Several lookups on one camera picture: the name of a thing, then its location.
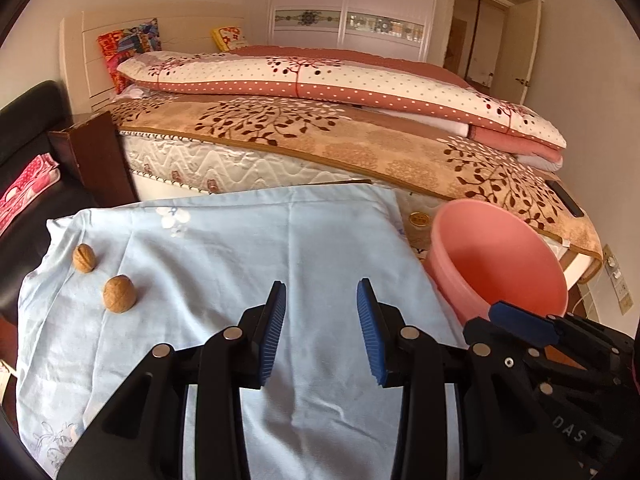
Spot pink plastic trash bin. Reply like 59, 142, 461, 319
424, 200, 568, 324

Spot black remote on bed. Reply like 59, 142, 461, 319
544, 180, 585, 218

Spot near walnut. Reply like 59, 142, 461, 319
102, 274, 137, 314

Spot walnut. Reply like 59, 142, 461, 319
72, 244, 96, 273
102, 274, 137, 314

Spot light blue cloth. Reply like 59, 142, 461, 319
16, 184, 463, 479

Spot far walnut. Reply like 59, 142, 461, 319
72, 244, 96, 273

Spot brown leaf pattern blanket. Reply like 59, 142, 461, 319
107, 93, 602, 259

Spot bed with quilted mattress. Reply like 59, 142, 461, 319
119, 129, 601, 286

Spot dark wooden nightstand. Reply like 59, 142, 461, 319
48, 112, 138, 208

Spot pink white folded cloth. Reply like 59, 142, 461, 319
0, 153, 61, 234

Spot open cream door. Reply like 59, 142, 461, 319
489, 0, 542, 104

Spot cream wooden headboard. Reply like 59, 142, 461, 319
58, 1, 244, 115

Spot yellow red small pillow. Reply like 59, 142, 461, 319
210, 26, 250, 52

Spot black leather chair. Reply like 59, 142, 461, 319
0, 80, 96, 325

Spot colourful patterned pillow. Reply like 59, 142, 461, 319
98, 18, 162, 93

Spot white sliding wardrobe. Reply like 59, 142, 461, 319
269, 0, 436, 61

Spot white charging cable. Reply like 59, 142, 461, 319
566, 286, 599, 313

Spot wall power socket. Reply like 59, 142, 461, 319
603, 245, 634, 315

